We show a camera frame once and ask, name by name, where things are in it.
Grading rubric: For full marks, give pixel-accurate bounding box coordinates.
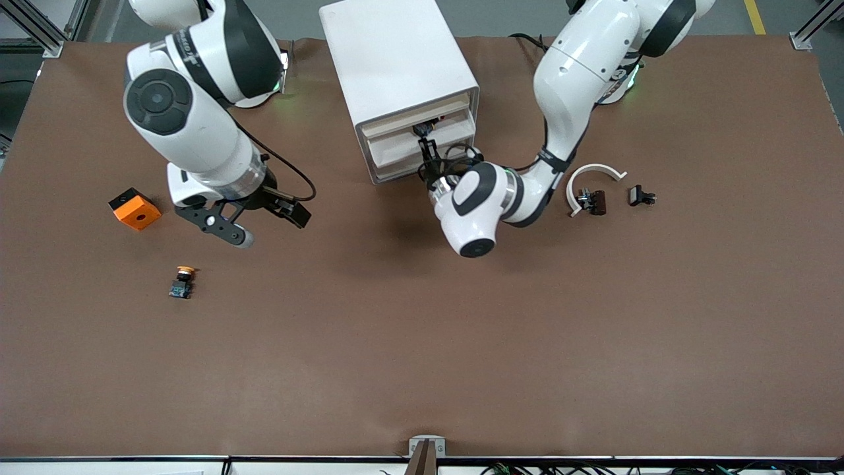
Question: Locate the orange-capped button, blue base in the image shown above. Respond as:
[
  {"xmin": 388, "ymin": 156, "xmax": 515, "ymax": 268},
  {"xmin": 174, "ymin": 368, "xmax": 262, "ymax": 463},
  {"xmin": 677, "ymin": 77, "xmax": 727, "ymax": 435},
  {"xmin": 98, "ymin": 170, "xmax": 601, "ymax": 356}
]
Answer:
[{"xmin": 168, "ymin": 265, "xmax": 200, "ymax": 300}]

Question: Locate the orange box with hole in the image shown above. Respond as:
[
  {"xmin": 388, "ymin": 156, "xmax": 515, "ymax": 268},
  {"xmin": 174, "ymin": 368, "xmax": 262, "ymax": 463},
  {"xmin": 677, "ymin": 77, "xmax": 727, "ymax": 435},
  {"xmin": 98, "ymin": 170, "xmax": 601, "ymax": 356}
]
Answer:
[{"xmin": 109, "ymin": 187, "xmax": 162, "ymax": 232}]

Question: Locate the brown electrical component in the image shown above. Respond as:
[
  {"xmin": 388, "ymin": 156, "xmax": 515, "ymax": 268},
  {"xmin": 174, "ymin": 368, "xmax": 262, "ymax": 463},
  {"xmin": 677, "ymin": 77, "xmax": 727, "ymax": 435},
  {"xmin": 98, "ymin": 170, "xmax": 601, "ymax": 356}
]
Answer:
[{"xmin": 576, "ymin": 189, "xmax": 608, "ymax": 217}]

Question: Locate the yellow floor tape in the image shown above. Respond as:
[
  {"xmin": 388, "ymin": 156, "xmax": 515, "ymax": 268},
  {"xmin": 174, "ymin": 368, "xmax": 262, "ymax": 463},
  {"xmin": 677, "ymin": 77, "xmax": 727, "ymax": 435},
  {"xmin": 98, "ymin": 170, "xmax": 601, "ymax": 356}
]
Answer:
[{"xmin": 744, "ymin": 0, "xmax": 768, "ymax": 36}]

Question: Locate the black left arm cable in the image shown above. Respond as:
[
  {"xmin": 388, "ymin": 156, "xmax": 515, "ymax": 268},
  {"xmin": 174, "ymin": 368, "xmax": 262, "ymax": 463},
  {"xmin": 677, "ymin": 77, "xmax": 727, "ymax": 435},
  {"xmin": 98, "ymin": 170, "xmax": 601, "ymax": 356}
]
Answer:
[{"xmin": 434, "ymin": 141, "xmax": 487, "ymax": 180}]

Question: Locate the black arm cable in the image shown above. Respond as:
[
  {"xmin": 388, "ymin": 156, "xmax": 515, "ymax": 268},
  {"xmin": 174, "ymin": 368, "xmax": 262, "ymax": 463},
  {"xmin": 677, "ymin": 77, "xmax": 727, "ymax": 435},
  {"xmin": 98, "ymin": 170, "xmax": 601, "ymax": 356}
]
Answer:
[
  {"xmin": 434, "ymin": 141, "xmax": 487, "ymax": 180},
  {"xmin": 227, "ymin": 115, "xmax": 317, "ymax": 203}
]

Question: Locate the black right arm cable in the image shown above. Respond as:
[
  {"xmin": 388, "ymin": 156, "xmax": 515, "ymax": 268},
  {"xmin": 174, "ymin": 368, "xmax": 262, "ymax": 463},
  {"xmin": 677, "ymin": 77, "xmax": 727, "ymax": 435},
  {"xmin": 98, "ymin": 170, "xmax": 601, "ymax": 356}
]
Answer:
[{"xmin": 227, "ymin": 115, "xmax": 317, "ymax": 203}]

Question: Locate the black base cable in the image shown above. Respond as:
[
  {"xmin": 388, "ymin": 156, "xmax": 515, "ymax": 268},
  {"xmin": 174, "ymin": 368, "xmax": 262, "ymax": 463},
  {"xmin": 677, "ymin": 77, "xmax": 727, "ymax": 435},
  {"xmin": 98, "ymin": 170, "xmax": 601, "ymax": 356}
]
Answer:
[{"xmin": 509, "ymin": 33, "xmax": 549, "ymax": 55}]

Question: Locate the white C-shaped ring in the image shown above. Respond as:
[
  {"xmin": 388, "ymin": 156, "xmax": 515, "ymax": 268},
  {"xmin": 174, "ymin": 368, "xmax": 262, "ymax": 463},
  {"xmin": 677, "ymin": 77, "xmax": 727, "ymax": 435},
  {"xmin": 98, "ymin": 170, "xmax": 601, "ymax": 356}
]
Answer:
[{"xmin": 565, "ymin": 163, "xmax": 628, "ymax": 219}]

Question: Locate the aluminium frame profile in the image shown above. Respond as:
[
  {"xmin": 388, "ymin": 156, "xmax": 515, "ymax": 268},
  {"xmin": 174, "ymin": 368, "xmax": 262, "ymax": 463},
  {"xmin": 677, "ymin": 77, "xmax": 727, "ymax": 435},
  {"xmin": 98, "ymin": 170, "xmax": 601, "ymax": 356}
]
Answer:
[
  {"xmin": 789, "ymin": 0, "xmax": 844, "ymax": 52},
  {"xmin": 0, "ymin": 0, "xmax": 90, "ymax": 59}
]

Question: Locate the grey bracket with post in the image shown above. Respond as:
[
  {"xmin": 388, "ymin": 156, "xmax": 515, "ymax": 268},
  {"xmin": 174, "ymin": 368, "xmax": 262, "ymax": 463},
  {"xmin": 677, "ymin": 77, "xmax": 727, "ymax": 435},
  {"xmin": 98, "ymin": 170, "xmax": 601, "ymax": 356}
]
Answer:
[{"xmin": 406, "ymin": 435, "xmax": 447, "ymax": 475}]

